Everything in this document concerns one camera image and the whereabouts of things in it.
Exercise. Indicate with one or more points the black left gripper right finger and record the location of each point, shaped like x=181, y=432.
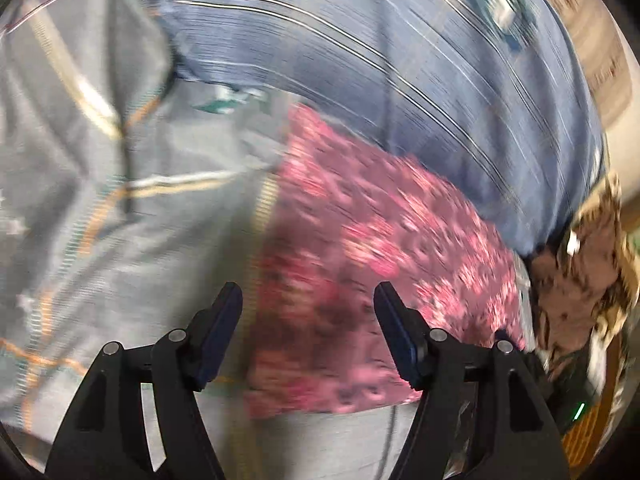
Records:
x=480, y=416

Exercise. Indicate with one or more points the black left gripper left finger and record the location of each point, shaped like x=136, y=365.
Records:
x=135, y=416

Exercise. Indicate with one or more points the pink floral garment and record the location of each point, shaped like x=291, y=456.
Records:
x=349, y=216

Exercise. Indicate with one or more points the brown garment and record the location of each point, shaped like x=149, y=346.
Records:
x=586, y=287

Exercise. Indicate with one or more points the grey plaid bed sheet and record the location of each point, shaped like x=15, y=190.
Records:
x=128, y=197

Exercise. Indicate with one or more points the blue plaid pillow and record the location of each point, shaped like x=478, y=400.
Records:
x=489, y=94

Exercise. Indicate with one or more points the striped beige pillow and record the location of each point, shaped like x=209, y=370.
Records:
x=601, y=54

